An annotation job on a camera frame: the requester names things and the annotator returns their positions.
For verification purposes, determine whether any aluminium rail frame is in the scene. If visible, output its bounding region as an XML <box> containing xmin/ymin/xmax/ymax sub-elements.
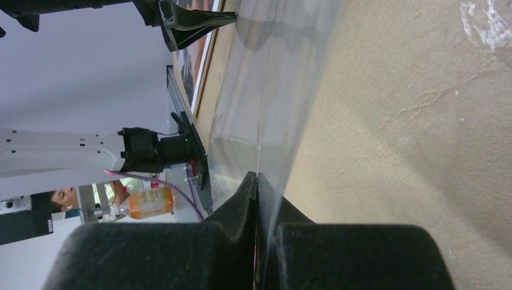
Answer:
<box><xmin>166</xmin><ymin>65</ymin><xmax>193</xmax><ymax>121</ymax></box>

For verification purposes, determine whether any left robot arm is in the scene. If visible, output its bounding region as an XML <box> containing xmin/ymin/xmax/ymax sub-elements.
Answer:
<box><xmin>1</xmin><ymin>1</ymin><xmax>237</xmax><ymax>177</ymax></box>

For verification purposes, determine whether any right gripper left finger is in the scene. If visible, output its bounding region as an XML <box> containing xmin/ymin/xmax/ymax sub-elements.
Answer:
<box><xmin>43</xmin><ymin>172</ymin><xmax>258</xmax><ymax>289</ymax></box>

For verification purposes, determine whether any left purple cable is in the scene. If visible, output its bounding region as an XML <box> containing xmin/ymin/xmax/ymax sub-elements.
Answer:
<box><xmin>104</xmin><ymin>166</ymin><xmax>205</xmax><ymax>223</ymax></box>

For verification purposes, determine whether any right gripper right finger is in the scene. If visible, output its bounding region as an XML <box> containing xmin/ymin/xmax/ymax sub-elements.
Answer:
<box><xmin>255</xmin><ymin>173</ymin><xmax>455</xmax><ymax>289</ymax></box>

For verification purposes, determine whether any orange drink bottle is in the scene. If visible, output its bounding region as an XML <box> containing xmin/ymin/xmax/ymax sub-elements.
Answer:
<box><xmin>109</xmin><ymin>187</ymin><xmax>174</xmax><ymax>220</ymax></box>

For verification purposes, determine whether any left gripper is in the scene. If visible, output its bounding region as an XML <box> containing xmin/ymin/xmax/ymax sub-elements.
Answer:
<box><xmin>1</xmin><ymin>0</ymin><xmax>237</xmax><ymax>52</ymax></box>

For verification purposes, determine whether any person in background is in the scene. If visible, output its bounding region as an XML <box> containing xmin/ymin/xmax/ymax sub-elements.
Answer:
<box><xmin>49</xmin><ymin>178</ymin><xmax>147</xmax><ymax>214</ymax></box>

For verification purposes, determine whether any glossy photo print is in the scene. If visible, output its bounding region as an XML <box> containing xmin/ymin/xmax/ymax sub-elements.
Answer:
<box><xmin>174</xmin><ymin>0</ymin><xmax>222</xmax><ymax>113</ymax></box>

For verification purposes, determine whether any clear acrylic sheet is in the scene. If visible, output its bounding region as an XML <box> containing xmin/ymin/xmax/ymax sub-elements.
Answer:
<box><xmin>208</xmin><ymin>1</ymin><xmax>343</xmax><ymax>208</ymax></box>

